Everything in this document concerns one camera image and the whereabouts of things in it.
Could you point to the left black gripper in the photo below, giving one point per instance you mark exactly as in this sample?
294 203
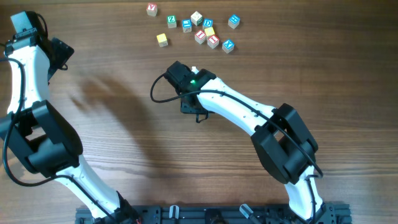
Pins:
63 52

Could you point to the blue H wooden block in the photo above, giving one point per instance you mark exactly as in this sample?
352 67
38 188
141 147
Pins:
234 21

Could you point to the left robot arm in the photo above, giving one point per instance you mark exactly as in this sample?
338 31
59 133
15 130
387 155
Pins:
40 145

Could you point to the yellow S wooden block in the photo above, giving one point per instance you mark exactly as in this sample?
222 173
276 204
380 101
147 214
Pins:
162 40

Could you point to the blue D wooden block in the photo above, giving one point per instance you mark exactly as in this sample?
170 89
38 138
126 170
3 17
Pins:
207 23

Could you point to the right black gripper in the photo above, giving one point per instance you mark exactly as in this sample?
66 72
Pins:
186 109

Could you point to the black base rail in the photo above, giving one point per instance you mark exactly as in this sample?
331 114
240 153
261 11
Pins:
276 213

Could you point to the red I wooden block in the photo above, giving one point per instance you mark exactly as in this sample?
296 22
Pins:
200 36

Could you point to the blue X wooden block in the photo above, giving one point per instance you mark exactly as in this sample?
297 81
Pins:
228 46

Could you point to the green Z wooden block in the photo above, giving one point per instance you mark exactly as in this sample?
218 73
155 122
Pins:
171 21

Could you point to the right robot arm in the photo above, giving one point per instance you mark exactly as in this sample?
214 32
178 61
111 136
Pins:
283 143

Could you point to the plain animal wooden block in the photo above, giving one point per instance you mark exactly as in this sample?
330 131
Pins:
196 18

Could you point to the red letter wooden block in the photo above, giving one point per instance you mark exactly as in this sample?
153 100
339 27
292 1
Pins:
152 9

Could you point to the yellow C wooden block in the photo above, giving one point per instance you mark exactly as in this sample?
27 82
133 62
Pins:
209 32

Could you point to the red I block lower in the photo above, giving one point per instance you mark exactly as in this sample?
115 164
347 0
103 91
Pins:
213 41

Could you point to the blue L wooden block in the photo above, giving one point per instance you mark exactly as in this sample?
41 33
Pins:
186 25

